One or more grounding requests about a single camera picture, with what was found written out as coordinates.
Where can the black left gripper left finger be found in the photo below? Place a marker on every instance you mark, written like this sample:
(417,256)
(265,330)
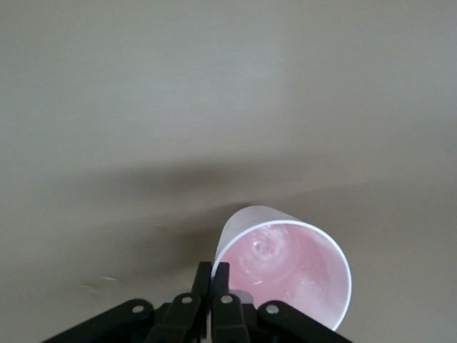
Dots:
(178,318)

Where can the pink plastic cup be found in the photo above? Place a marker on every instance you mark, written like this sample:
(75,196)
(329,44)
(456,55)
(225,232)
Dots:
(285,264)

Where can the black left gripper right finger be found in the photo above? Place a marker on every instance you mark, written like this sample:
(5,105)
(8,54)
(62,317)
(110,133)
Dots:
(228,321)

